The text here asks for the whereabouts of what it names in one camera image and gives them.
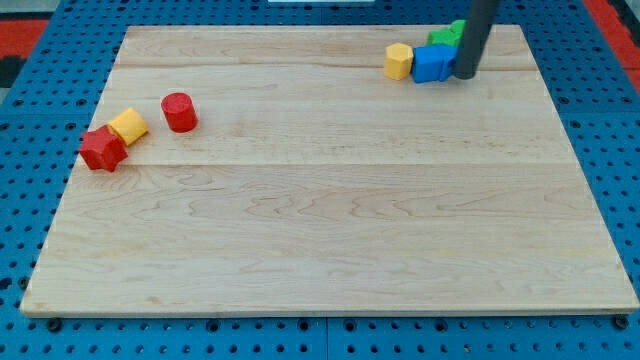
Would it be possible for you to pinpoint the yellow hexagon block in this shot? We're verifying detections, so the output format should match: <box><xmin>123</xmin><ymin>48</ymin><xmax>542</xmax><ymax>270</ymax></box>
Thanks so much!
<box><xmin>384</xmin><ymin>43</ymin><xmax>414</xmax><ymax>80</ymax></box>

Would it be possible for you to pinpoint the light wooden board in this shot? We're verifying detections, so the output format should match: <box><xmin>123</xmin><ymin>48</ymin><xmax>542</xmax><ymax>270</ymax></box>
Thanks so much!
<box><xmin>21</xmin><ymin>25</ymin><xmax>639</xmax><ymax>318</ymax></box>

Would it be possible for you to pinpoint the red cylinder block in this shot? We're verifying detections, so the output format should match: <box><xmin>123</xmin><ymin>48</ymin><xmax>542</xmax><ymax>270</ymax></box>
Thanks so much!
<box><xmin>161</xmin><ymin>92</ymin><xmax>198</xmax><ymax>133</ymax></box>

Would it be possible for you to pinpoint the blue block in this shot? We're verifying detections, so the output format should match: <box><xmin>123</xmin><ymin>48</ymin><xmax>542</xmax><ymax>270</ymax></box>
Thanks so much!
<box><xmin>411</xmin><ymin>44</ymin><xmax>458</xmax><ymax>83</ymax></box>

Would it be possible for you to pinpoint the green block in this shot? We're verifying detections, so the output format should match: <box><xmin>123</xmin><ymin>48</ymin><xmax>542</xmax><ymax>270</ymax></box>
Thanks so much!
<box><xmin>426</xmin><ymin>19</ymin><xmax>466</xmax><ymax>47</ymax></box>

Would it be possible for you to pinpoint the yellow cylinder block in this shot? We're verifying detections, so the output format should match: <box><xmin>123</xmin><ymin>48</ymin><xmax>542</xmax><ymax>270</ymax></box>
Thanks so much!
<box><xmin>107</xmin><ymin>108</ymin><xmax>149</xmax><ymax>146</ymax></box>

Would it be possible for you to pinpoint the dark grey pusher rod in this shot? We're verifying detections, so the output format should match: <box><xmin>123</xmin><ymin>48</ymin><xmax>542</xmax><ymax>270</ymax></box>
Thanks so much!
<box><xmin>453</xmin><ymin>0</ymin><xmax>500</xmax><ymax>80</ymax></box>

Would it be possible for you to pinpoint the red star block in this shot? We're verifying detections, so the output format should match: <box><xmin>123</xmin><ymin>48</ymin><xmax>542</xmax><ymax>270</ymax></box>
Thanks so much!
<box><xmin>79</xmin><ymin>126</ymin><xmax>128</xmax><ymax>172</ymax></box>

